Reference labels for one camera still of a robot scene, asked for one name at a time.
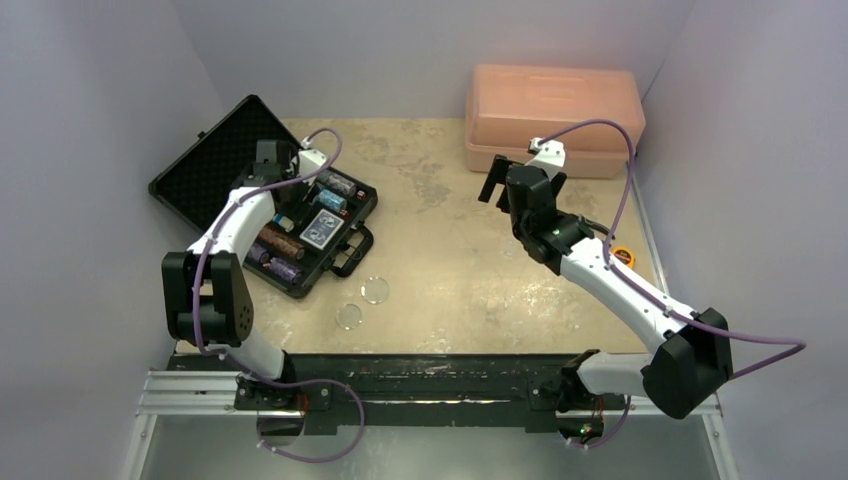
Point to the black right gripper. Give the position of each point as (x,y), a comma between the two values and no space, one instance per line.
(502,183)

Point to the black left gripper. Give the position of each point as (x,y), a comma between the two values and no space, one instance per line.
(298,208)

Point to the blue patterned card deck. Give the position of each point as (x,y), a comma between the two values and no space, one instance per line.
(321,229)

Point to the clear round disc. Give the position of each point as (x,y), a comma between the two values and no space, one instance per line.
(349,316)
(375,290)

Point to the blue striped card deck box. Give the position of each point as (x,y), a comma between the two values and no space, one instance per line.
(285,223)

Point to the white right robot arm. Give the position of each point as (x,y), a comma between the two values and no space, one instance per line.
(688,356)

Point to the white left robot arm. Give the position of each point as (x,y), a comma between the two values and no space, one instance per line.
(207,301)

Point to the black poker set case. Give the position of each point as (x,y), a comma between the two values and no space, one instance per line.
(196,184)

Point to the pink plastic toolbox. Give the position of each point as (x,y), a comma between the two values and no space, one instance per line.
(508,105)

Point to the blue chip stack lower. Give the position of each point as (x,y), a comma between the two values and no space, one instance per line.
(331,201)

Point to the brown chip stack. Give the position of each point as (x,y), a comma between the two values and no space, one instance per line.
(282,243)

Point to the purple chip stack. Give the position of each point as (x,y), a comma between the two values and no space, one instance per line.
(281,268)

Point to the yellow tape measure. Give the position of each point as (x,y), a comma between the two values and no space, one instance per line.
(624,255)

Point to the black handled pliers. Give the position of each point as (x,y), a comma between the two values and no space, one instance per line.
(597,227)

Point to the black table edge rail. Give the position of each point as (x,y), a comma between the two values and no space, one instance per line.
(406,390)

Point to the aluminium frame rail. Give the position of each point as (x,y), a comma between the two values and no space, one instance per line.
(188,393)

